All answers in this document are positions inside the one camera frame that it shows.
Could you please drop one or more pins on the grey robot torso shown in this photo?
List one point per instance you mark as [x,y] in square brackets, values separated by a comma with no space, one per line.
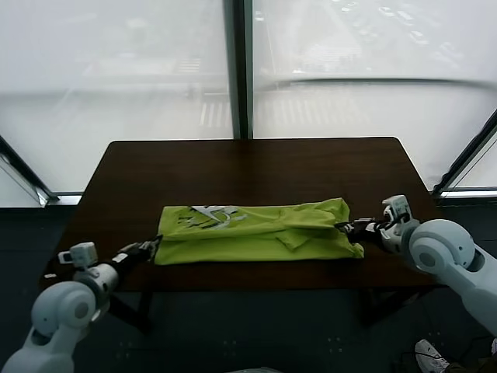
[262,369]

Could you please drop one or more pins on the slanted grey window frame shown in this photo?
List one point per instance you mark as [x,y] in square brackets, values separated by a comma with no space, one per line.
[27,173]

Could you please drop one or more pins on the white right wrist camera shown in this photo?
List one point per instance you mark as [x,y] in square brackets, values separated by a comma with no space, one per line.
[398,208]

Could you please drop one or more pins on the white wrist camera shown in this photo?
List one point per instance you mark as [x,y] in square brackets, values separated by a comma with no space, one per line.
[398,208]
[81,254]

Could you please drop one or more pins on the slanted dark window frame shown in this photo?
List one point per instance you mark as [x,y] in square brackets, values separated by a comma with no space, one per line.
[466,159]

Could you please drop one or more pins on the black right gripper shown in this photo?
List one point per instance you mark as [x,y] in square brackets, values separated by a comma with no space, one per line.
[365,230]

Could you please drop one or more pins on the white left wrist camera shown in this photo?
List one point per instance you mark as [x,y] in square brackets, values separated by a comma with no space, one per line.
[81,254]

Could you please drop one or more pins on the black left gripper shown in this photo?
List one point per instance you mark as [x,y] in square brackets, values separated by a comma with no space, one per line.
[132,258]

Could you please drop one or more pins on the dark grey vertical window post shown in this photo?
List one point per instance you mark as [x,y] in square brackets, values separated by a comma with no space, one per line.
[238,70]

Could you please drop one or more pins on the grey curved outdoor rail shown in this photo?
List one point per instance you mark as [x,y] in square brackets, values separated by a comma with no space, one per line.
[369,81]

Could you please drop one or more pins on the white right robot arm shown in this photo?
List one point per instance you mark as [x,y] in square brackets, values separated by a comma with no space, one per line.
[446,256]

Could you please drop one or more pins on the white sneaker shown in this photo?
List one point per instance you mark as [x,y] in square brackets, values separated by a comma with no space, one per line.
[431,355]

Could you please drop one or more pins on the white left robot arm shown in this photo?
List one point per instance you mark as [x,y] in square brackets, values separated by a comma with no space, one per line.
[62,307]

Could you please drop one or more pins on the lime green printed t-shirt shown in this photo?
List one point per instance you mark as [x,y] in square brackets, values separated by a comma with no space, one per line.
[248,241]

